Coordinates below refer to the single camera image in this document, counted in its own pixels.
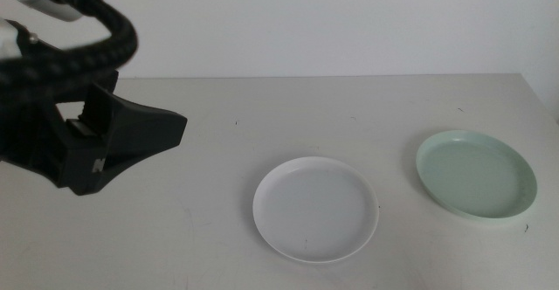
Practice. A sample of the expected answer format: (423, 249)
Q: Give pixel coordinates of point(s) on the white shallow bowl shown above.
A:
(315, 209)

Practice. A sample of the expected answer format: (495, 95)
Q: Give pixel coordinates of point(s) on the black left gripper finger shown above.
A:
(144, 128)
(83, 172)

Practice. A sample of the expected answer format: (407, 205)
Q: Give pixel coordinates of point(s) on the pale green shallow bowl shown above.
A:
(476, 176)

